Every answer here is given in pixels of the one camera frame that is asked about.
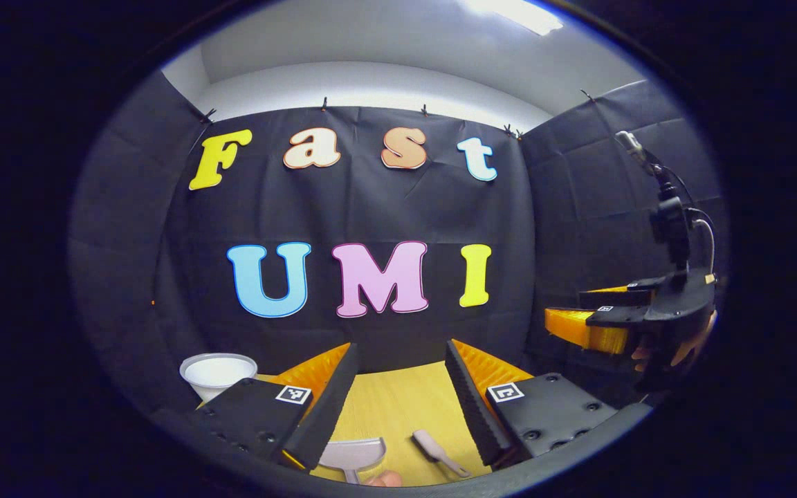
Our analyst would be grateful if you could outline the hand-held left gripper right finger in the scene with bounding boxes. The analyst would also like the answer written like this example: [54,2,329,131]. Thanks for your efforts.
[444,338,653,471]

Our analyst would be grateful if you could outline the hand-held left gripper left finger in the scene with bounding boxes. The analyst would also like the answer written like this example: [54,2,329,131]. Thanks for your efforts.
[193,342,360,473]

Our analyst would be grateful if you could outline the small grey dustpan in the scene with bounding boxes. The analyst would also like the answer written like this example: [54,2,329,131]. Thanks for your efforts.
[318,436,387,485]

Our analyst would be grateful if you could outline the small grey broom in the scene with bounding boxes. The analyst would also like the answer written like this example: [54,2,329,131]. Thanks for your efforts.
[412,429,473,480]

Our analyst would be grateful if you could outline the white ribbed garbage bin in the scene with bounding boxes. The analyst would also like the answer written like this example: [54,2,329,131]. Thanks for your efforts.
[178,352,259,404]

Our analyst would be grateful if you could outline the wooden desktop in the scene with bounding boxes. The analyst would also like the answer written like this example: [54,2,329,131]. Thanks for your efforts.
[253,360,510,487]

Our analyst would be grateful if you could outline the ceiling light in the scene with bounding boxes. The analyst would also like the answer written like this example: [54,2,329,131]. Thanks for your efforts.
[459,0,565,37]

